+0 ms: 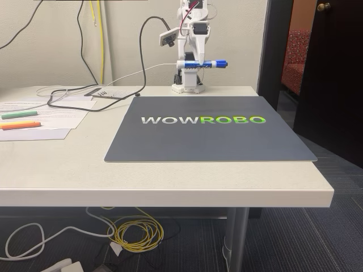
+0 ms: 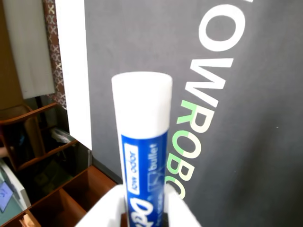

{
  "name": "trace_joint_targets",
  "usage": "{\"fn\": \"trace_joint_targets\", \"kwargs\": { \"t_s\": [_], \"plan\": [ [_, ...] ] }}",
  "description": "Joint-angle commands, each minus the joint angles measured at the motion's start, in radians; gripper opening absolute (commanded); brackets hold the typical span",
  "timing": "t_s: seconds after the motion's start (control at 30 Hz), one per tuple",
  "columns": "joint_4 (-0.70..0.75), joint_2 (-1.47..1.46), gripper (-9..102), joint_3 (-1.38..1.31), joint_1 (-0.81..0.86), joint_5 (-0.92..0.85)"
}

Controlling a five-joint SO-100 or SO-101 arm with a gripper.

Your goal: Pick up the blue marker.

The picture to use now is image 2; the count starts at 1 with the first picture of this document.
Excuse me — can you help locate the white board panel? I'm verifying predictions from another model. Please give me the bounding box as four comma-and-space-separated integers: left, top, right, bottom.
2, 0, 56, 100

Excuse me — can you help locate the grey WOWROBO mat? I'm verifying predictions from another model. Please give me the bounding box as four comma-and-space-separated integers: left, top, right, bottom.
84, 0, 303, 227

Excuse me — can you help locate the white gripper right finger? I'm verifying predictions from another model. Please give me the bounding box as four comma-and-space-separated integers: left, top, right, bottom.
164, 185, 202, 227

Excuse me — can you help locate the brown wooden shelf unit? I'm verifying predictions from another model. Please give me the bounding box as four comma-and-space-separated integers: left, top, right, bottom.
0, 103, 124, 227

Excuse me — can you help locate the brown patterned panel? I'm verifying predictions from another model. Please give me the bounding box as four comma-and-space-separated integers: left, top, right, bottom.
42, 0, 68, 110

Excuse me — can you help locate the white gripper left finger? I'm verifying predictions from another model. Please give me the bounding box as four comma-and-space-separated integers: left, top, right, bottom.
75, 183, 127, 227

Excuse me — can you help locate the blue dry erase marker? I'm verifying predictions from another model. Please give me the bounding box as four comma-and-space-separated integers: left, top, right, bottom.
111, 72, 173, 227

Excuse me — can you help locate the white box with blue paper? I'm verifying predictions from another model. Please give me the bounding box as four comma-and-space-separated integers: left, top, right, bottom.
0, 159, 32, 213

